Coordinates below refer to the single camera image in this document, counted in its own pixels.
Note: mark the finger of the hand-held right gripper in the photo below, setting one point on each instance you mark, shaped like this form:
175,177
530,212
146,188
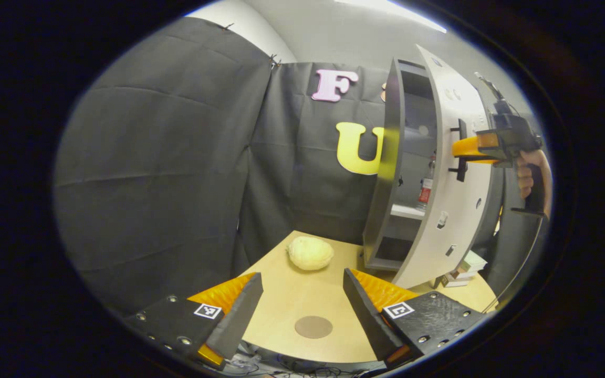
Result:
470,147

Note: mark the round brown coaster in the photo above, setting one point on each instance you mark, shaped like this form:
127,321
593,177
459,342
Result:
313,327

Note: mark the clear plastic bottle red cap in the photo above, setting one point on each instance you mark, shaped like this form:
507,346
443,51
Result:
426,191

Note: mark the white cabinet door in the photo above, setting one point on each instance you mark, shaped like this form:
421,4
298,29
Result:
460,220

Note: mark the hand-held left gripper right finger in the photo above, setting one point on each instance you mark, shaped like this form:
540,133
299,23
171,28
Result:
365,315

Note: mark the dark grey cabinet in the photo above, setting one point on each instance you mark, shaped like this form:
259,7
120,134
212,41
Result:
386,184

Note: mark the pale yellow round loaf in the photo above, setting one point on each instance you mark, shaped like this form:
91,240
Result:
310,253

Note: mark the brown book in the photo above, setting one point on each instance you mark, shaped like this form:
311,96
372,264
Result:
457,278

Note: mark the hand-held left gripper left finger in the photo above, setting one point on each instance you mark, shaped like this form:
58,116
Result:
242,315

